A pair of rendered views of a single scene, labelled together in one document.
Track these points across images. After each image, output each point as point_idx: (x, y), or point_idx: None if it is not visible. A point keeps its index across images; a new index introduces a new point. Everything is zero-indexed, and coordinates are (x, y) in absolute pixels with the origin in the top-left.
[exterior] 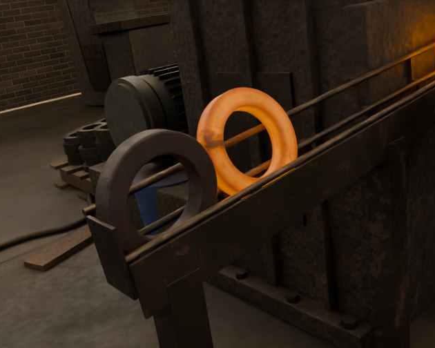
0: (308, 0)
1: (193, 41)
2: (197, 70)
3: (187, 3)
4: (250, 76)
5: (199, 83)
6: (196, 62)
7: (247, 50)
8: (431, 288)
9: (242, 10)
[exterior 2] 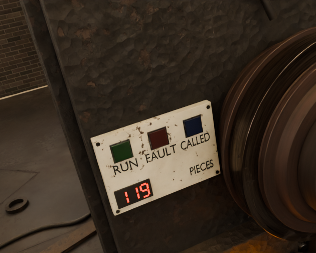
0: (110, 249)
1: (84, 193)
2: (90, 211)
3: (76, 169)
4: (105, 252)
5: (93, 220)
6: (89, 207)
7: (99, 235)
8: None
9: (91, 210)
